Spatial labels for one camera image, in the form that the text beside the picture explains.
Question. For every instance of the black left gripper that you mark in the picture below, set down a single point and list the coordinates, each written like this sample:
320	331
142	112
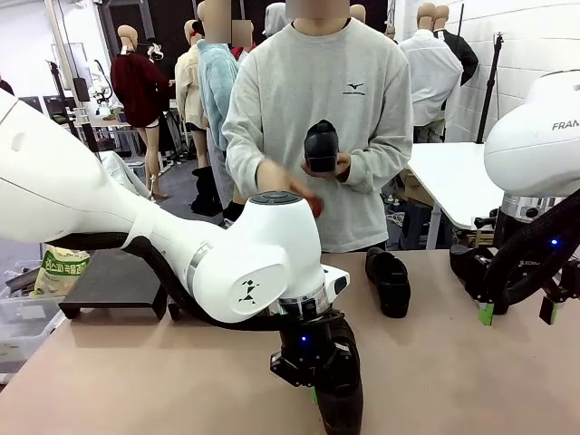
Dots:
304	344

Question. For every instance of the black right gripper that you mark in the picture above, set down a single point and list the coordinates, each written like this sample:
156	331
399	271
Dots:
530	263

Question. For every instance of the small reddish brown object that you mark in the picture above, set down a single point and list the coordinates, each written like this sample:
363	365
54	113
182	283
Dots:
317	207

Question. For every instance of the person's right forearm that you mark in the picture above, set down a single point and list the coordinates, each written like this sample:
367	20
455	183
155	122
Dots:
240	172

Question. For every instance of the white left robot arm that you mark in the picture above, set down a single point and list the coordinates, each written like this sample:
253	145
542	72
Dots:
68	181

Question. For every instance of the person's left forearm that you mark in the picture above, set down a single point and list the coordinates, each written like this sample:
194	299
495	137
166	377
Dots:
380	167

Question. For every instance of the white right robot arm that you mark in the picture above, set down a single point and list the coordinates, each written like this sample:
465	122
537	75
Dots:
534	145

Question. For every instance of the black tripod stand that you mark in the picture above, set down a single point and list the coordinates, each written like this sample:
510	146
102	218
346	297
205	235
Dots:
491	81
74	104

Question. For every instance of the person's right hand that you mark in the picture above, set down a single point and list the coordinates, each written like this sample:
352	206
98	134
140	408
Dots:
276	176

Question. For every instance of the person's left hand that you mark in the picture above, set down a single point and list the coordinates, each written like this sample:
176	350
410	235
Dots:
343	165

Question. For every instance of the white table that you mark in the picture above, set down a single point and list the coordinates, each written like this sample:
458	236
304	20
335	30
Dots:
448	181

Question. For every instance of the cardboard box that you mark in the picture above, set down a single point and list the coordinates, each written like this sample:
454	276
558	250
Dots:
414	186

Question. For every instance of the black boots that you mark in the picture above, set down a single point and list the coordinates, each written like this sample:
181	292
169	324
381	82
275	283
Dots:
206	195

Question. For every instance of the mannequin in white shirt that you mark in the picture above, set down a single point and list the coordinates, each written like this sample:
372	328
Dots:
430	77

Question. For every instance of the mannequin in black jacket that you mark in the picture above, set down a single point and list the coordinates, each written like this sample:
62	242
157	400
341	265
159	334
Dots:
464	54

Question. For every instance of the person in grey sweatshirt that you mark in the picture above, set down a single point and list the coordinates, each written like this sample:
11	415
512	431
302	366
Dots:
317	90

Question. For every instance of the green yellow snack bag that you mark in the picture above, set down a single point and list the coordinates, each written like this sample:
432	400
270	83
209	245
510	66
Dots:
59	272

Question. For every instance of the white draped cloth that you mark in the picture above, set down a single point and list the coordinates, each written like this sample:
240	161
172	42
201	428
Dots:
118	167

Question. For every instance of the mannequin in light blue fleece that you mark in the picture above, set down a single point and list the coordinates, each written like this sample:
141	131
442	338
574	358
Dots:
217	90

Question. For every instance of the clear plastic bin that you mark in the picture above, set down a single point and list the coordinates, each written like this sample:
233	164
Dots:
22	326

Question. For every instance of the mannequin in cream jacket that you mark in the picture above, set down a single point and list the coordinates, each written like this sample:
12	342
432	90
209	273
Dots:
188	90

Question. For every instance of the wooden workbench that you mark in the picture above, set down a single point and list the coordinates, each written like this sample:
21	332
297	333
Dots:
109	121

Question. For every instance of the mannequin in maroon sweater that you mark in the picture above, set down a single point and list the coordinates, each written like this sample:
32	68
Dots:
136	90

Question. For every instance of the bare mannequin head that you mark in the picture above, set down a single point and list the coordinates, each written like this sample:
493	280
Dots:
358	13

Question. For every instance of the mannequin in grey hood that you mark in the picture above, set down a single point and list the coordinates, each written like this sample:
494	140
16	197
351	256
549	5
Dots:
274	18

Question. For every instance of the black monitor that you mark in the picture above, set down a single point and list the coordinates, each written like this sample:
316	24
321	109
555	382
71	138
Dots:
31	103

